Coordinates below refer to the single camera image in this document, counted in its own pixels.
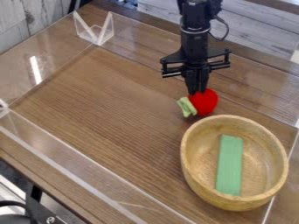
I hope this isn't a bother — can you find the green rectangular block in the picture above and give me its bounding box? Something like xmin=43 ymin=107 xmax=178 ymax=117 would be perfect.
xmin=215 ymin=135 xmax=243 ymax=196

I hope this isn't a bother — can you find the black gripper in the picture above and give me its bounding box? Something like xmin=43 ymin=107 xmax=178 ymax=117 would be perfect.
xmin=161 ymin=48 xmax=233 ymax=95

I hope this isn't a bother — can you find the clear acrylic corner bracket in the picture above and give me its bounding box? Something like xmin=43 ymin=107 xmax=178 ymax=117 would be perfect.
xmin=73 ymin=12 xmax=115 ymax=46

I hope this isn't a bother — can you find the red plush strawberry toy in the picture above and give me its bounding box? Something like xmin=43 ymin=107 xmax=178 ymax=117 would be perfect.
xmin=177 ymin=88 xmax=219 ymax=117

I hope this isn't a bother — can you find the black cable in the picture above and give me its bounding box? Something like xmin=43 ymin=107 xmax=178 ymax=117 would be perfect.
xmin=0 ymin=199 xmax=30 ymax=217

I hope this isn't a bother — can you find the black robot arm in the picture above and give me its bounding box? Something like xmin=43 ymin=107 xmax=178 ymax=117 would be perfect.
xmin=161 ymin=0 xmax=231 ymax=95

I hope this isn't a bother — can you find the clear acrylic tray wall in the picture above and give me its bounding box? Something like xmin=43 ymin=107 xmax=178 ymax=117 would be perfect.
xmin=0 ymin=99 xmax=195 ymax=224

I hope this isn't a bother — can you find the wooden oval bowl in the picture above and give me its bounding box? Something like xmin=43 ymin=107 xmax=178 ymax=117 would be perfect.
xmin=181 ymin=115 xmax=289 ymax=212

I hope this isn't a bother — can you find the black table frame leg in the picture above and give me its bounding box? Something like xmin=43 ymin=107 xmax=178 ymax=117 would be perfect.
xmin=26 ymin=185 xmax=67 ymax=224

